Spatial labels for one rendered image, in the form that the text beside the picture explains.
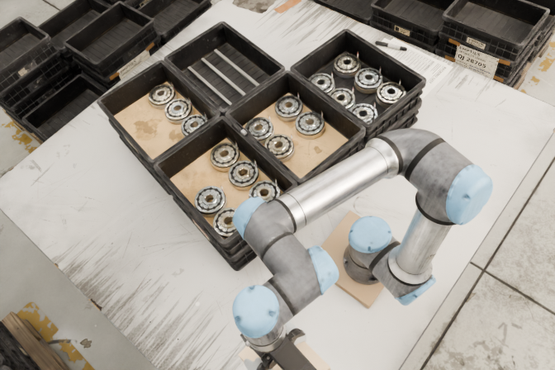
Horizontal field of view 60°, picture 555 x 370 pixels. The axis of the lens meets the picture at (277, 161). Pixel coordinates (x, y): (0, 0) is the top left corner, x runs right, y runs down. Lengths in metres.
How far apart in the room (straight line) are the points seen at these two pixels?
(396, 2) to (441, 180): 2.03
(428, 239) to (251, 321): 0.52
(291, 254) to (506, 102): 1.39
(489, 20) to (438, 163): 1.77
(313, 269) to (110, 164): 1.31
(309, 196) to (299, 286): 0.18
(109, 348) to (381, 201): 1.43
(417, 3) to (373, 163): 2.02
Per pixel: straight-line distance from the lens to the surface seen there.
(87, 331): 2.55
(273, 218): 0.89
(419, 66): 2.13
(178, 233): 1.75
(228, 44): 2.10
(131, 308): 1.70
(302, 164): 1.65
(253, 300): 0.81
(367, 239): 1.37
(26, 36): 3.18
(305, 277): 0.83
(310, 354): 1.12
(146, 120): 1.91
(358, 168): 0.98
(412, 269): 1.29
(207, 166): 1.70
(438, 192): 1.02
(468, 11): 2.76
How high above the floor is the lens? 2.20
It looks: 55 degrees down
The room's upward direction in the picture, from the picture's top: 11 degrees counter-clockwise
